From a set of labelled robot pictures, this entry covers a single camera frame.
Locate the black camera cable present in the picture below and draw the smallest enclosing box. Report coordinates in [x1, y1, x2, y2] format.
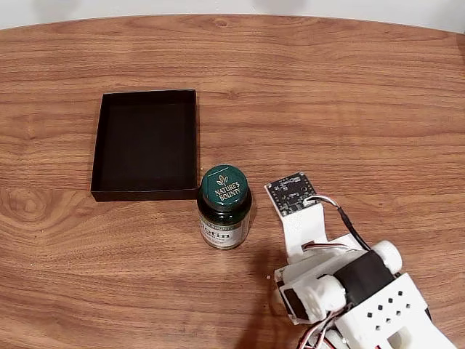
[304, 195, 373, 254]

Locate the camera circuit board white mount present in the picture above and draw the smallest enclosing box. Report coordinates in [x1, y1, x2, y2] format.
[264, 171, 332, 266]

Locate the red white black servo cable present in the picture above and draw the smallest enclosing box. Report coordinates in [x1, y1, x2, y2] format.
[303, 241, 360, 252]
[297, 312, 339, 349]

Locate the green pill bottle white label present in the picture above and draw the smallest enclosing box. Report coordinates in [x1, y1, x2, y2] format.
[196, 164, 252, 251]

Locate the black shallow cardboard box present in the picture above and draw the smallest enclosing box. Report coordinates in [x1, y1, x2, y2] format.
[90, 89, 200, 203]

